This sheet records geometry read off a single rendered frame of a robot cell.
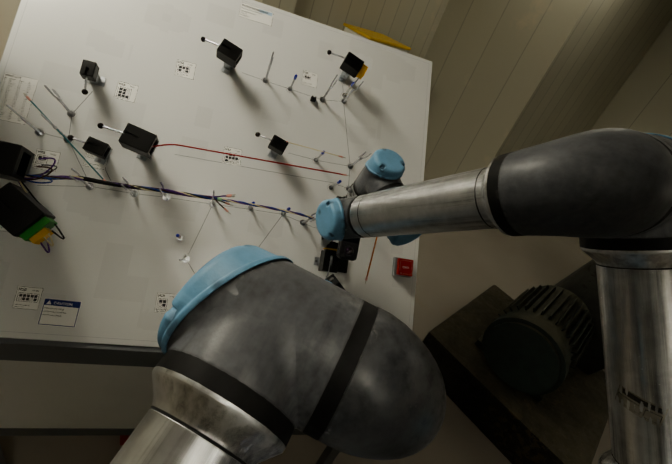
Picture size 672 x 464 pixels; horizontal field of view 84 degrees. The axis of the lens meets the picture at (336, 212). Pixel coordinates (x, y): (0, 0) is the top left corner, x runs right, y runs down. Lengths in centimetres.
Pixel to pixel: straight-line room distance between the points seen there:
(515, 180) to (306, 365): 27
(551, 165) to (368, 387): 27
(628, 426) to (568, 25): 379
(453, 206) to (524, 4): 398
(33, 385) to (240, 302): 107
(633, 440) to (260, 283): 46
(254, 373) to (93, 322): 82
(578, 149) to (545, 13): 387
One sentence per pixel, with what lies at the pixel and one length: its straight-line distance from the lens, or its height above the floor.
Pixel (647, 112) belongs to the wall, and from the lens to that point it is 600.
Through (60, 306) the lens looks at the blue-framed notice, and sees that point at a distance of 109.
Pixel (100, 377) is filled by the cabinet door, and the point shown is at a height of 68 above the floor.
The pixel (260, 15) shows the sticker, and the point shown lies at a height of 156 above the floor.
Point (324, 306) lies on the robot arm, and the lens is 30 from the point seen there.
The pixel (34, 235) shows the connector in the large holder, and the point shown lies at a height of 112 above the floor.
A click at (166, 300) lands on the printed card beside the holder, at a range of 105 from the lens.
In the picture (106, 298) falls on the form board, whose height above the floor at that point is 94.
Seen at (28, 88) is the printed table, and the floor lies 128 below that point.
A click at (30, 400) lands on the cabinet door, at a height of 56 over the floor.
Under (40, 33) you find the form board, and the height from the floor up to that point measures 139.
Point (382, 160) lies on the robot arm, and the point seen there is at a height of 147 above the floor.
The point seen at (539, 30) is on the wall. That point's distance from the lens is 426.
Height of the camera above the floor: 174
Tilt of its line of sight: 31 degrees down
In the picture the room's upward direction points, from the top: 21 degrees clockwise
